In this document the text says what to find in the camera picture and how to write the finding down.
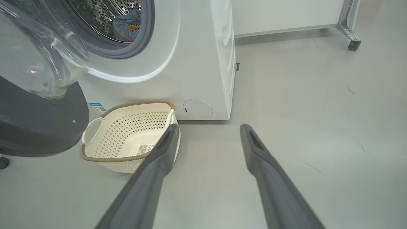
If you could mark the blue energy label sticker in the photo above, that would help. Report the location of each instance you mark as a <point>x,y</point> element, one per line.
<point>98,108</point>

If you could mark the cream perforated laundry basket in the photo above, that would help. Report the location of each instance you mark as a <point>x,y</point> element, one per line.
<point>120,130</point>

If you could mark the white furniture panel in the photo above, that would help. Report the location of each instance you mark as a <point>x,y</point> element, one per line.
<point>286,16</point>

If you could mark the round white filter cover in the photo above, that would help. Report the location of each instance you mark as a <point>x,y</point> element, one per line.
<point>197,109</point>

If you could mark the silver metal furniture leg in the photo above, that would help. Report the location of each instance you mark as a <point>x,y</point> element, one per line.
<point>346,19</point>

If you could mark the stainless steel washer drum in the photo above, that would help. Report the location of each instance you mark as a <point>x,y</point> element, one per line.
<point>95,16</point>

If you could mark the black round glass washer door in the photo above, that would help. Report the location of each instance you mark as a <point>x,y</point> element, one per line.
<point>38,127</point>

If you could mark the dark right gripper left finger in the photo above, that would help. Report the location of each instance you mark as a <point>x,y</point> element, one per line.
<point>143,190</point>

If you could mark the grey rubber door gasket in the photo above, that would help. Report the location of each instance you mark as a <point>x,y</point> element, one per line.
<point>146,35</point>

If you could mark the white basket bottom label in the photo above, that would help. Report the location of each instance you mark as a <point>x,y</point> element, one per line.
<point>145,149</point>

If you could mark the black caster wheel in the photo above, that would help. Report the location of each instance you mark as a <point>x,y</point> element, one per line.
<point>354,45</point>
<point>3,162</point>

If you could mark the white front-load washing machine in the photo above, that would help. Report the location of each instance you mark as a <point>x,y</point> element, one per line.
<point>203,63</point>

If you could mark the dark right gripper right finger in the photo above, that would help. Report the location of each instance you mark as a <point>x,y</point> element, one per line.
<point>276,190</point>

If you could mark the blue garment with handwritten text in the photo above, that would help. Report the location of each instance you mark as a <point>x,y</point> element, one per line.
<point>125,27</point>

